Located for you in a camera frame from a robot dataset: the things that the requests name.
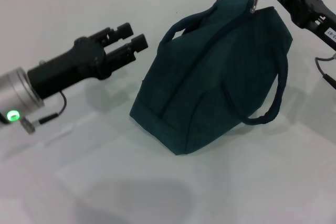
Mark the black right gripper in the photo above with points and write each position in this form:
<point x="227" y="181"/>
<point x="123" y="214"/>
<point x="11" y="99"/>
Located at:
<point x="317" y="16"/>

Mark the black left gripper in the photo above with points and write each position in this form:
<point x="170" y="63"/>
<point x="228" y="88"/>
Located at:
<point x="68" y="66"/>

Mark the dark teal insulated lunch bag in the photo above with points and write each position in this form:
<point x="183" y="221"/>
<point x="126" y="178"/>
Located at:
<point x="210" y="77"/>

